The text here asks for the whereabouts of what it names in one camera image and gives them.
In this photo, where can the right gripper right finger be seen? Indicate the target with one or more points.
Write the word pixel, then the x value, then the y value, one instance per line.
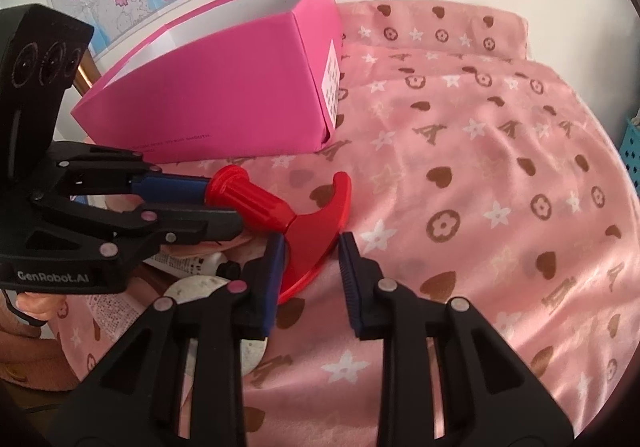
pixel 448 377

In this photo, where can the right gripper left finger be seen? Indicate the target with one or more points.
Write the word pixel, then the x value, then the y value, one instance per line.
pixel 174 377

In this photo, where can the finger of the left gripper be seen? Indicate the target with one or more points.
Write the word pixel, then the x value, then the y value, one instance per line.
pixel 170 184
pixel 141 233

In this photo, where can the red plastic corkscrew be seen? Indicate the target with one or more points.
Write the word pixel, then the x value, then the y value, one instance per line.
pixel 310 237

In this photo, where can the left hand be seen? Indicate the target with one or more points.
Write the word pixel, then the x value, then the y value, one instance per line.
pixel 30 361

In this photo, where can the white printed tube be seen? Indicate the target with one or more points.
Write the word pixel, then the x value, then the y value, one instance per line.
pixel 182 265

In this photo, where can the pink cardboard box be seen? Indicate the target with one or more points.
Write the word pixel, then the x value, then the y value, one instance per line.
pixel 230 79

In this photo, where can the blue plastic basket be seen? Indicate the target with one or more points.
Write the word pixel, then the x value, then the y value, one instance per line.
pixel 630 153

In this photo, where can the wooden bed post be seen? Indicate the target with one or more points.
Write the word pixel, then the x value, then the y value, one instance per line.
pixel 86 75

